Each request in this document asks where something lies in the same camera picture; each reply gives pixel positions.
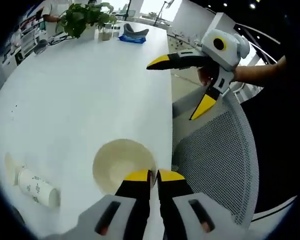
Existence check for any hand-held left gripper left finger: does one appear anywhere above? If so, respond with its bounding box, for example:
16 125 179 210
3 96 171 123
43 169 153 240

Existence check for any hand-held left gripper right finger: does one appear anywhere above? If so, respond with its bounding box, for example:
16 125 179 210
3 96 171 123
156 169 251 240

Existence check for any green printed white paper cup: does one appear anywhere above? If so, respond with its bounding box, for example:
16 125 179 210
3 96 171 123
92 138 158 196

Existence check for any pile of paper cups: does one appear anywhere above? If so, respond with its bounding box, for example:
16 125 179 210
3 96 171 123
3 152 62 210

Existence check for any person's right hand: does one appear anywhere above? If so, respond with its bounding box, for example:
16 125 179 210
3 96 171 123
197 66 216 87

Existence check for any grey mesh office chair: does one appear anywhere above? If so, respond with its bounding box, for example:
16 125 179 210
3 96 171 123
171 86 260 230

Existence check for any blue packet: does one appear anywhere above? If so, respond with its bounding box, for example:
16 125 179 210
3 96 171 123
118 34 147 45

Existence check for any blue and grey cloth item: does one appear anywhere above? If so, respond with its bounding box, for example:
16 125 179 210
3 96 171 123
123 23 150 38

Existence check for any black monitor stand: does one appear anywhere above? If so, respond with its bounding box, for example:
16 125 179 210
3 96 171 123
123 0 133 21
153 0 176 26

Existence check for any glass jar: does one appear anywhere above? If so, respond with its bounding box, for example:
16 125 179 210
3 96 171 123
98 22 113 42

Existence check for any white table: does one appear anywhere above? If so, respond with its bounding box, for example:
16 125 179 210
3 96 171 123
0 21 175 240

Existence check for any green potted plant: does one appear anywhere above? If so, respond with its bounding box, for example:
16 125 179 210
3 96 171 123
55 1 118 40

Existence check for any grey device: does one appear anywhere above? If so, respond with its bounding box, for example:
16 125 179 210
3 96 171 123
33 39 49 55

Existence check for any black cable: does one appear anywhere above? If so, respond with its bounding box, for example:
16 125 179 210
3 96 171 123
47 33 73 46

